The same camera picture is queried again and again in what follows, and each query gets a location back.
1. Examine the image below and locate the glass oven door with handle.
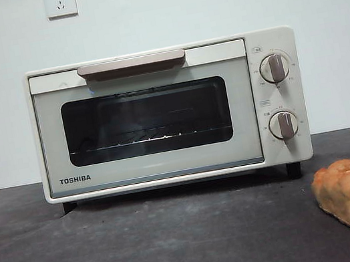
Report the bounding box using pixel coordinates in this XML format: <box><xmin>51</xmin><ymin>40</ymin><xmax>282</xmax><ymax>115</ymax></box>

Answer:
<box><xmin>26</xmin><ymin>37</ymin><xmax>267</xmax><ymax>201</ymax></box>

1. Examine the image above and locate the oven timer knob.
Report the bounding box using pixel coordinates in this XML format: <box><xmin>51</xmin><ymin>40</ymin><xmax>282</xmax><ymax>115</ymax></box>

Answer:
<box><xmin>267</xmin><ymin>108</ymin><xmax>302</xmax><ymax>142</ymax></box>

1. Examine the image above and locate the white Toshiba toaster oven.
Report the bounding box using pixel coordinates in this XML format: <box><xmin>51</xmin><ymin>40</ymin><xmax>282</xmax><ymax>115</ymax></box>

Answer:
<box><xmin>21</xmin><ymin>23</ymin><xmax>319</xmax><ymax>224</ymax></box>

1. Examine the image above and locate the oven temperature knob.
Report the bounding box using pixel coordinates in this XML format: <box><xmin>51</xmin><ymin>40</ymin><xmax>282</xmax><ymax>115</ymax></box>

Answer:
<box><xmin>257</xmin><ymin>51</ymin><xmax>293</xmax><ymax>86</ymax></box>

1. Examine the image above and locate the metal wire oven rack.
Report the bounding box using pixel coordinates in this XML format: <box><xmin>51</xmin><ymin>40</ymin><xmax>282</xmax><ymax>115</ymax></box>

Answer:
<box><xmin>67</xmin><ymin>113</ymin><xmax>231</xmax><ymax>157</ymax></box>

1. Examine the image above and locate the white wall socket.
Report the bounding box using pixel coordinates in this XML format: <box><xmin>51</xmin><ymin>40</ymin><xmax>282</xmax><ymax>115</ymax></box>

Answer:
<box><xmin>43</xmin><ymin>0</ymin><xmax>79</xmax><ymax>20</ymax></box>

